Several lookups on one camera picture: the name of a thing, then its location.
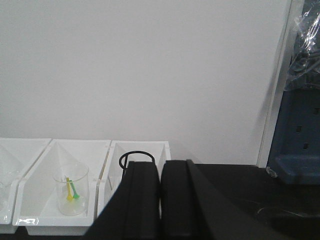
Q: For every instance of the green plastic spatula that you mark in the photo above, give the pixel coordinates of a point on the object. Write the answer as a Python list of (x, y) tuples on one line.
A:
[(75, 194)]

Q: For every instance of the middle white storage bin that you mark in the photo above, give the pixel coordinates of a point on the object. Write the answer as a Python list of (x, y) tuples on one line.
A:
[(36, 205)]

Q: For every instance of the black sink basin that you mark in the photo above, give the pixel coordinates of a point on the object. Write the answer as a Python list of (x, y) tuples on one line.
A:
[(297, 223)]

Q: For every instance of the black wire tripod stand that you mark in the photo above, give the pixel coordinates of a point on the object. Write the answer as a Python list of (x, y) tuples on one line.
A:
[(123, 160)]

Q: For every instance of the small beaker in middle bin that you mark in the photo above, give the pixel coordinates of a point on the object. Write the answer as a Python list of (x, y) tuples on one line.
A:
[(79, 174)]

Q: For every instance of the right white storage bin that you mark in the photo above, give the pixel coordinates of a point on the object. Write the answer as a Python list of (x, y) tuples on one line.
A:
[(112, 174)]

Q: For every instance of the left white storage bin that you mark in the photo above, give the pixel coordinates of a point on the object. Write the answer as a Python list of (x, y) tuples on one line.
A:
[(17, 157)]

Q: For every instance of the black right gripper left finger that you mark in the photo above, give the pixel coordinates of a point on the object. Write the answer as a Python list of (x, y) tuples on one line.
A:
[(133, 211)]

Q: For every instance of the white storage bin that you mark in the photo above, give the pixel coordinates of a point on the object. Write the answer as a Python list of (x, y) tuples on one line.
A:
[(17, 157), (112, 174), (36, 205)]

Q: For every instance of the plastic bag of pegs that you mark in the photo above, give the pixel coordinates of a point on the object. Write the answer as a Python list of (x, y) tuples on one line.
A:
[(304, 68)]

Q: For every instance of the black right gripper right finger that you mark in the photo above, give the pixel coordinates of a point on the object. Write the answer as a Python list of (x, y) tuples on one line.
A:
[(193, 209)]

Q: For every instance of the grey pegboard drying rack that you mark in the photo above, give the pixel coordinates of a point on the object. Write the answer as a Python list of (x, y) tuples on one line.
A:
[(294, 156)]

